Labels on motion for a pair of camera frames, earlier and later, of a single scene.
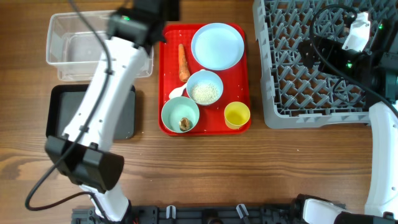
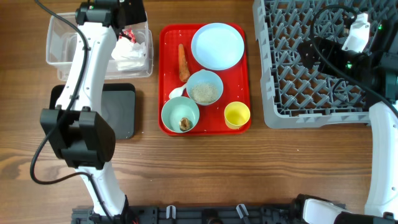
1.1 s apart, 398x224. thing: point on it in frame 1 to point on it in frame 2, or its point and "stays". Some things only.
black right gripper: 311,53 stays
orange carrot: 183,66 stays
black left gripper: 171,12 to 137,12
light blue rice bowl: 204,88 stays
